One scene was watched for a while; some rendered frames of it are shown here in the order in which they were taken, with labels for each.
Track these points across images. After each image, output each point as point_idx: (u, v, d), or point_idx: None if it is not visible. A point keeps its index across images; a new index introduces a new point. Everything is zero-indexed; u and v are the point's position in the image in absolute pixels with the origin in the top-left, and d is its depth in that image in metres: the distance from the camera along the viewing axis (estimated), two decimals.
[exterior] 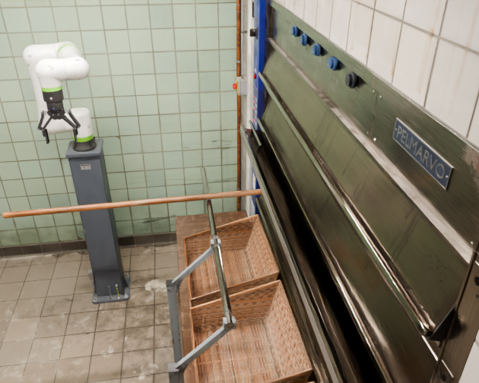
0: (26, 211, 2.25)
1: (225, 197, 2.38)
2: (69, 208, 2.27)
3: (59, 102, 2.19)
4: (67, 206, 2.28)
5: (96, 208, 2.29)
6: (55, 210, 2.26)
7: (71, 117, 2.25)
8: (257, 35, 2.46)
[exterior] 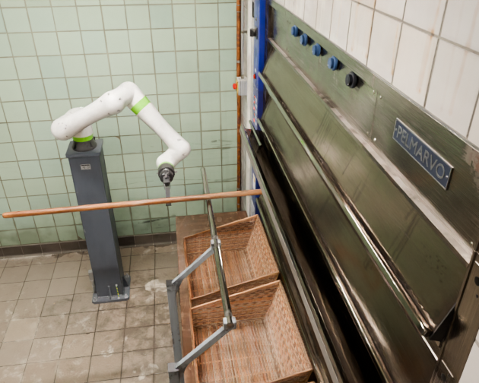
0: (26, 211, 2.25)
1: (225, 197, 2.38)
2: (69, 208, 2.27)
3: (161, 170, 2.56)
4: (67, 206, 2.29)
5: (96, 208, 2.29)
6: (55, 210, 2.26)
7: (163, 170, 2.48)
8: (257, 35, 2.46)
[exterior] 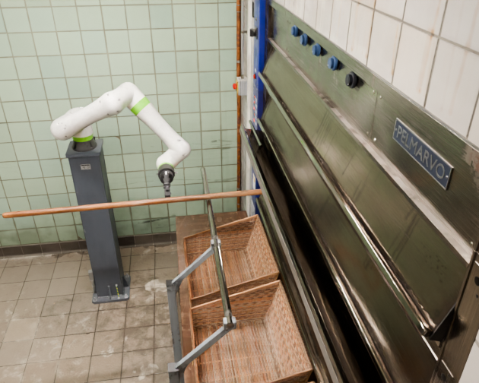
0: (26, 211, 2.25)
1: (225, 197, 2.38)
2: (69, 208, 2.27)
3: (161, 172, 2.55)
4: (67, 206, 2.29)
5: (96, 208, 2.29)
6: (55, 210, 2.26)
7: (163, 176, 2.46)
8: (257, 35, 2.46)
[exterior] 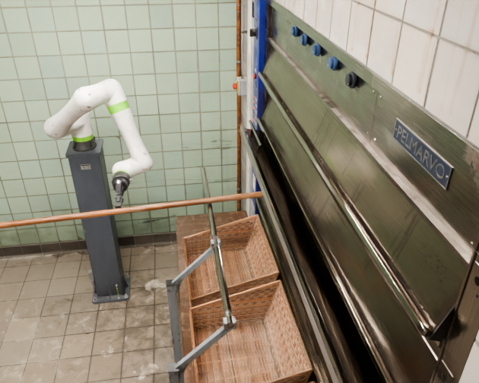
0: (23, 220, 2.18)
1: (226, 200, 2.36)
2: (67, 216, 2.21)
3: (115, 179, 2.47)
4: (65, 214, 2.22)
5: (94, 216, 2.24)
6: (52, 218, 2.20)
7: (115, 185, 2.38)
8: (257, 35, 2.46)
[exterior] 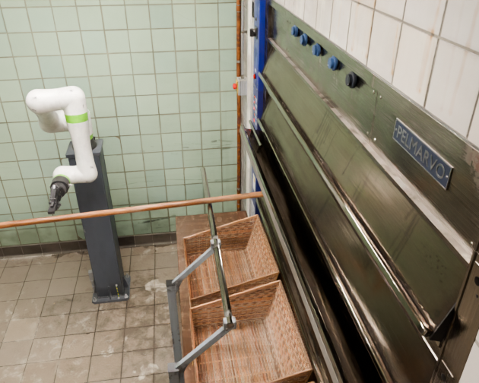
0: (23, 220, 2.18)
1: (226, 200, 2.36)
2: (67, 216, 2.21)
3: (52, 184, 2.42)
4: (65, 214, 2.22)
5: (94, 216, 2.24)
6: (52, 218, 2.20)
7: (51, 191, 2.33)
8: (257, 35, 2.46)
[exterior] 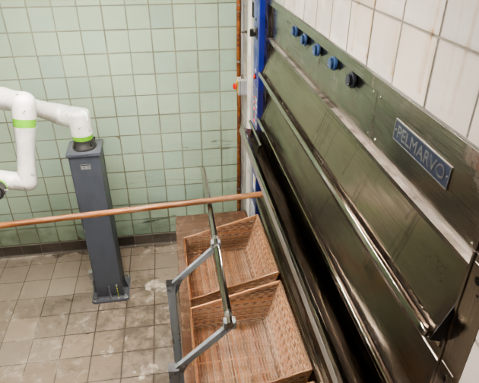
0: (23, 220, 2.18)
1: (226, 200, 2.36)
2: (67, 216, 2.21)
3: None
4: (65, 214, 2.22)
5: (94, 216, 2.24)
6: (52, 218, 2.20)
7: None
8: (257, 35, 2.46)
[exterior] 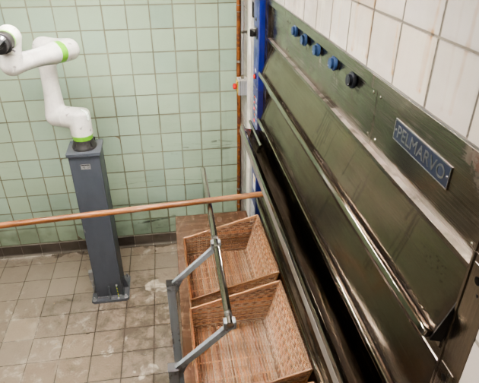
0: (23, 220, 2.18)
1: (226, 200, 2.36)
2: (67, 216, 2.21)
3: None
4: (65, 214, 2.22)
5: (94, 216, 2.24)
6: (52, 218, 2.20)
7: None
8: (257, 35, 2.46)
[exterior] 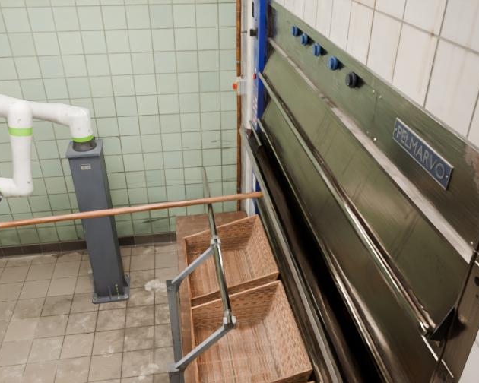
0: (23, 220, 2.18)
1: (226, 200, 2.36)
2: (67, 216, 2.21)
3: None
4: (65, 214, 2.22)
5: (94, 216, 2.24)
6: (52, 218, 2.20)
7: None
8: (257, 35, 2.46)
